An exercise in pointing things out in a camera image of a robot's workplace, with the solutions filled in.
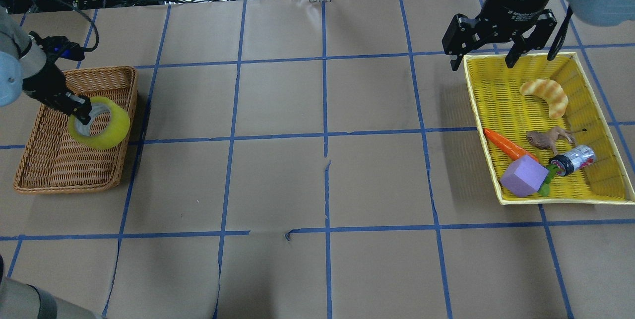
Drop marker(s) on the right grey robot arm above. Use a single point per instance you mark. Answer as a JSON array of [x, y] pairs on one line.
[[602, 13]]

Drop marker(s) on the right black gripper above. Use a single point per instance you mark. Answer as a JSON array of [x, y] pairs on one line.
[[517, 5]]

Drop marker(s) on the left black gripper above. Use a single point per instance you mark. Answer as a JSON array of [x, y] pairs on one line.
[[43, 82]]

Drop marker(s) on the small silver can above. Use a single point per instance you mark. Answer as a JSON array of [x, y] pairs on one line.
[[573, 160]]

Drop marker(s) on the yellow tape roll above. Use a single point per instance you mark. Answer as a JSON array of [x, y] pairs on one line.
[[114, 131]]

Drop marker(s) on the toy croissant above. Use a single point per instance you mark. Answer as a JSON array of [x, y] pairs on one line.
[[549, 91]]

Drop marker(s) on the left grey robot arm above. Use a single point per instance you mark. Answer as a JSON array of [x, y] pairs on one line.
[[25, 68]]

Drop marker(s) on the toy carrot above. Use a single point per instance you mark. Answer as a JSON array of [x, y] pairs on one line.
[[507, 146]]

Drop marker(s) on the brown wicker basket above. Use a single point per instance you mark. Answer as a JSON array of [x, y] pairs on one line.
[[53, 162]]

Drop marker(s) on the brown toy lion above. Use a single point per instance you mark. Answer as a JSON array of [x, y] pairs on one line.
[[547, 140]]

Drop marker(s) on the purple foam cube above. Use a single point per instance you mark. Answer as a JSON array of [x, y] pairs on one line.
[[524, 176]]

